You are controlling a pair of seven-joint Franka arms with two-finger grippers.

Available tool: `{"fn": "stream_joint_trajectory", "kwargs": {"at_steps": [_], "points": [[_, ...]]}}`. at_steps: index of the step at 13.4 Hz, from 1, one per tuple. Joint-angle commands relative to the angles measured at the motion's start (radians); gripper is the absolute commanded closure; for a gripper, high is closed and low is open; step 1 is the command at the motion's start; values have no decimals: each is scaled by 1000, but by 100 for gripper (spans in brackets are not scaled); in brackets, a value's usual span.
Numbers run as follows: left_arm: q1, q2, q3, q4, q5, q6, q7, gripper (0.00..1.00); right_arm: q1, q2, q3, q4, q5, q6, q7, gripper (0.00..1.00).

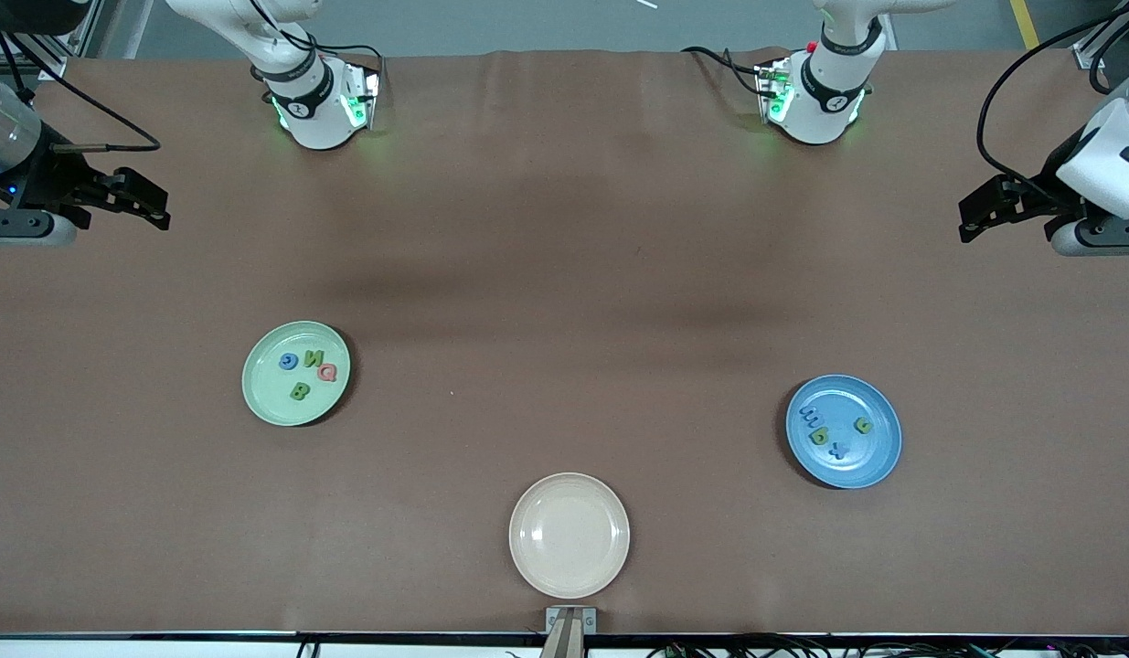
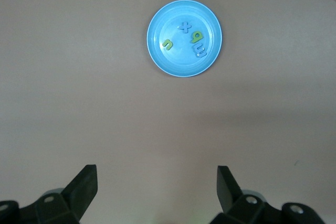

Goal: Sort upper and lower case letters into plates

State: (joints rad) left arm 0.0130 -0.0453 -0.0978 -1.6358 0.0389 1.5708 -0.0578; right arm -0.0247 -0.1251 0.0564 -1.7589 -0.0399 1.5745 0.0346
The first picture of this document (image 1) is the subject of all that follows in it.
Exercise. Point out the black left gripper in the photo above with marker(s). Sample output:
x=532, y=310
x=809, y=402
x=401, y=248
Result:
x=1045, y=191

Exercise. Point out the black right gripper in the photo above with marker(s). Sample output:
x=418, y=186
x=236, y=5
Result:
x=45, y=179

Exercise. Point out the blue capital letter G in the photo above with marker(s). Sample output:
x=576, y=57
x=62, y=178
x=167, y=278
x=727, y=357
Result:
x=290, y=361

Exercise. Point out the green capital letter B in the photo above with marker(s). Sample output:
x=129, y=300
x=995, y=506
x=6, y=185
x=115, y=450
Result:
x=299, y=391

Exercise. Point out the pink capital letter Q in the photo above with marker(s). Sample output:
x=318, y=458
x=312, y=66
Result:
x=326, y=371

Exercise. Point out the blue lowercase letter m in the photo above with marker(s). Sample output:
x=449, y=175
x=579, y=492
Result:
x=814, y=414

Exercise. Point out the green lowercase letter b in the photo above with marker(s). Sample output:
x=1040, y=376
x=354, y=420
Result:
x=818, y=435

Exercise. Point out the blue lowercase letter x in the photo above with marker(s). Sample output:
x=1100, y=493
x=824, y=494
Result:
x=836, y=448

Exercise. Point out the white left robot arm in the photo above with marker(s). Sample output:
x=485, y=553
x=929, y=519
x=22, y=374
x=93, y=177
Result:
x=825, y=100

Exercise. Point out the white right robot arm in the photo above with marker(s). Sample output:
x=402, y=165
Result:
x=313, y=110

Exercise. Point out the light green plate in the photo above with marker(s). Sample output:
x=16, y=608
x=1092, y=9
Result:
x=271, y=402

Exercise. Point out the blue plate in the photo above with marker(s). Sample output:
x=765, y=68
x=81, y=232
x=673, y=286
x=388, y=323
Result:
x=866, y=461

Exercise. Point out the brown table cover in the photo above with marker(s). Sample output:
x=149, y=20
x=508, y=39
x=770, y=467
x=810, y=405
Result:
x=564, y=228

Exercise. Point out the beige plate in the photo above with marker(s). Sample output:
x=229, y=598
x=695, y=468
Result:
x=569, y=535

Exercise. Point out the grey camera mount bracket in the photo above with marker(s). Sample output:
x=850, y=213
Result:
x=569, y=631

